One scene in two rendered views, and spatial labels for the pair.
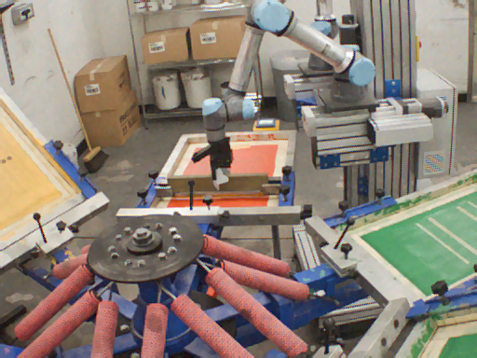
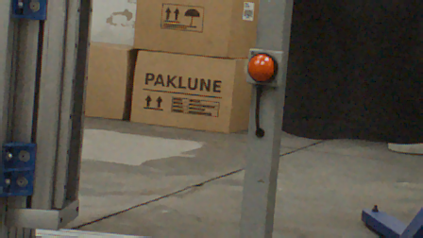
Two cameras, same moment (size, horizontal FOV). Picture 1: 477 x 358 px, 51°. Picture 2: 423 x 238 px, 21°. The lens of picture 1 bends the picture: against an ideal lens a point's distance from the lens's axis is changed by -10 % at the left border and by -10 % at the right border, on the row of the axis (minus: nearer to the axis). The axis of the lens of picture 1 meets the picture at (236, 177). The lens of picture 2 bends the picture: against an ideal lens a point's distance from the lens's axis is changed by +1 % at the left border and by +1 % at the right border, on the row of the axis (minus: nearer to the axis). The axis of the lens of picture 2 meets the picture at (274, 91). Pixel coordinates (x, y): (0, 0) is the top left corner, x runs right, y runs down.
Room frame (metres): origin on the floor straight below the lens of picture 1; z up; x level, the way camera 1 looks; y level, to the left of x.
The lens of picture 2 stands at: (4.29, -0.02, 0.74)
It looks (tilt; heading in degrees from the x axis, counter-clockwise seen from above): 4 degrees down; 186
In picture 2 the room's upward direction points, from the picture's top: 5 degrees clockwise
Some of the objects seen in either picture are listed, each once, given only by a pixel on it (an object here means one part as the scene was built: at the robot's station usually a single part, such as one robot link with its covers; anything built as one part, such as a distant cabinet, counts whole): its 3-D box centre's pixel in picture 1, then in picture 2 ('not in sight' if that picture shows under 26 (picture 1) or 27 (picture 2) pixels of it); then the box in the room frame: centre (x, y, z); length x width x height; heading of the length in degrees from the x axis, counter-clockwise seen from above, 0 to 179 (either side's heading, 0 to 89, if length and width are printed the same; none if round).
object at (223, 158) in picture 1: (220, 152); not in sight; (1.94, 0.05, 1.16); 0.09 x 0.08 x 0.12; 79
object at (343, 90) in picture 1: (347, 86); not in sight; (2.14, -0.51, 1.31); 0.15 x 0.15 x 0.10
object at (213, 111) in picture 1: (213, 114); not in sight; (1.94, 0.06, 1.32); 0.09 x 0.08 x 0.11; 96
